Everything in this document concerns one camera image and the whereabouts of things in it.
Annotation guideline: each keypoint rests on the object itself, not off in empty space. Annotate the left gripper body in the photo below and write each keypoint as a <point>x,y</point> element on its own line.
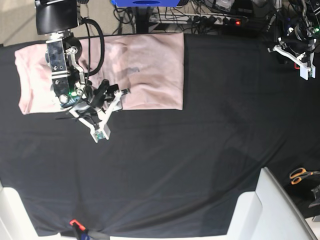
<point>296,46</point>

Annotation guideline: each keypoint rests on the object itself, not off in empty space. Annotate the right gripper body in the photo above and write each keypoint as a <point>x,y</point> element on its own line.
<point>104,94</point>

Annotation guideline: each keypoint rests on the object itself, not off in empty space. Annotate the pink T-shirt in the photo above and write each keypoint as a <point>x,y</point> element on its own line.
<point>150,65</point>

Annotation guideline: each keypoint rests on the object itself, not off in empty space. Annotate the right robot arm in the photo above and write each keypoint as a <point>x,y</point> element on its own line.
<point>73,90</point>

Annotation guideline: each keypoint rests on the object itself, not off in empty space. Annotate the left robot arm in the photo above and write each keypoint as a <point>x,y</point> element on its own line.
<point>296,33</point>

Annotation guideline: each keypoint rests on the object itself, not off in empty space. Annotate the red black clamp right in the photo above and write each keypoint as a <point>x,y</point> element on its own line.
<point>296,66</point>

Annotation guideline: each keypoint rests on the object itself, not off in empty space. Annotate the black table cloth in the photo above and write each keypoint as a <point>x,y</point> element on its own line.
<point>168,173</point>

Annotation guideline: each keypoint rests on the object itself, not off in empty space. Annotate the blue plastic bin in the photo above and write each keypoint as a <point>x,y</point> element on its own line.
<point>145,3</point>

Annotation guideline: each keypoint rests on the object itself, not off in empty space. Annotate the white power strip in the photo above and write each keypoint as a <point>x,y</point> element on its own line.
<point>184,18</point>

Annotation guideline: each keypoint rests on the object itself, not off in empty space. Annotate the black table stand post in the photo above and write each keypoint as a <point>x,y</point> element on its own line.
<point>142,16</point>

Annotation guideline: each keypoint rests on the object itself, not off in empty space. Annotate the orange handled scissors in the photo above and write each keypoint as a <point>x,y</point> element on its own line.
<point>300,174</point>

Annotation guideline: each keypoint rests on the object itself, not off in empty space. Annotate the black metal bracket right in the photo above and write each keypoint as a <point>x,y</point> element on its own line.
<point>316,193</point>

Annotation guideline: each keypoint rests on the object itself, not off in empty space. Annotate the white base frame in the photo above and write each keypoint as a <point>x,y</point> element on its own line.
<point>268,213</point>
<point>15,224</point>

